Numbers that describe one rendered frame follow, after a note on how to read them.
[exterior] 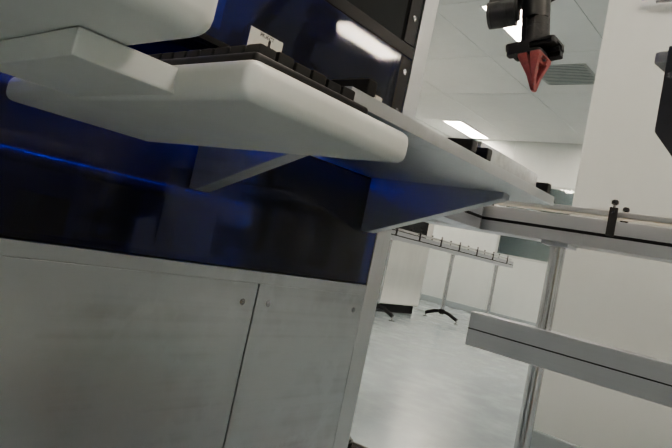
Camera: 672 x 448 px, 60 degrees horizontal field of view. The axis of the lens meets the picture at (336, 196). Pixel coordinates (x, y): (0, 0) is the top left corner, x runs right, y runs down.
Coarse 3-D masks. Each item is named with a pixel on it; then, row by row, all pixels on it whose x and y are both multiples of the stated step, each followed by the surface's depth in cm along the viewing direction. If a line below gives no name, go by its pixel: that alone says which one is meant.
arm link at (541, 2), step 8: (520, 0) 123; (528, 0) 120; (536, 0) 120; (544, 0) 119; (520, 8) 125; (528, 8) 120; (536, 8) 119; (544, 8) 119; (520, 16) 125; (528, 16) 120
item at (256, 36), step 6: (252, 30) 108; (258, 30) 109; (252, 36) 108; (258, 36) 109; (264, 36) 110; (270, 36) 112; (252, 42) 109; (258, 42) 110; (264, 42) 111; (276, 42) 113; (276, 48) 113
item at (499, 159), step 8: (480, 144) 101; (496, 152) 106; (496, 160) 106; (504, 160) 109; (512, 160) 111; (504, 168) 109; (512, 168) 112; (520, 168) 114; (520, 176) 115; (528, 176) 118; (536, 176) 120
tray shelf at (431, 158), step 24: (360, 96) 72; (384, 120) 76; (408, 120) 80; (408, 144) 89; (432, 144) 85; (456, 144) 90; (360, 168) 128; (384, 168) 120; (408, 168) 113; (432, 168) 107; (456, 168) 101; (480, 168) 97; (504, 192) 118; (528, 192) 112
